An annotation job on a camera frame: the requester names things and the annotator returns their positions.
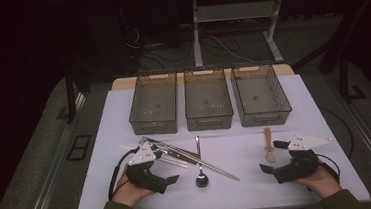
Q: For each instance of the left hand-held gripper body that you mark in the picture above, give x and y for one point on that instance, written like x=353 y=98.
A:
x=142 y=176

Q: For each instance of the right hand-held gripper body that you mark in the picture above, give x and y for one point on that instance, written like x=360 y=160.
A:
x=299 y=169

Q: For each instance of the dark metal spoon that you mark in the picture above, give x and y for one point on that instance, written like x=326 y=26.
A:
x=202 y=180

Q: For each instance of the smoky translucent plastic bin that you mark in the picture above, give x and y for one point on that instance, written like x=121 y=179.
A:
x=259 y=95
x=155 y=103
x=208 y=99

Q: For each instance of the person's left hand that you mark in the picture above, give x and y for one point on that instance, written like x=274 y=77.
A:
x=127 y=194

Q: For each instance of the person's right hand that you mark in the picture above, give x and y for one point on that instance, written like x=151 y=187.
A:
x=323 y=184

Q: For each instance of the amber wooden spoon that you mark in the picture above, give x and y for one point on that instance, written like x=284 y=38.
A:
x=269 y=144

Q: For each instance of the black floor socket plate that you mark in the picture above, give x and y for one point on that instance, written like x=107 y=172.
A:
x=82 y=141

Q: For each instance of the black metal stand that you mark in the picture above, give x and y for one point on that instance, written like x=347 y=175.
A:
x=344 y=78
x=69 y=93

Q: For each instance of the white desk with metal legs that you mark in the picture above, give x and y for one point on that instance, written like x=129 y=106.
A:
x=196 y=33

